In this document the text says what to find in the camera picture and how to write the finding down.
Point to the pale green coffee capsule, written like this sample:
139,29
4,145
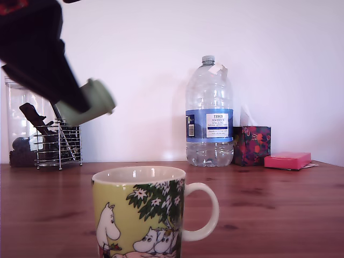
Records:
99,94

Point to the glass jar of coffee beans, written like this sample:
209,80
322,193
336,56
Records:
16,107

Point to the black round scoop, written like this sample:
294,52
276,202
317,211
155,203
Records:
20,143

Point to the large clear water bottle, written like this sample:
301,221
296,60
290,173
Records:
209,94

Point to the cartoon print ceramic mug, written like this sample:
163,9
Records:
139,215

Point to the white tissue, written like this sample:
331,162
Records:
247,118

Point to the floral tissue box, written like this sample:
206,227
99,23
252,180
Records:
252,145

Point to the flat pink box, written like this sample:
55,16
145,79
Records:
287,160

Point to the small paper packet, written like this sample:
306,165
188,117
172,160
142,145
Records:
311,164

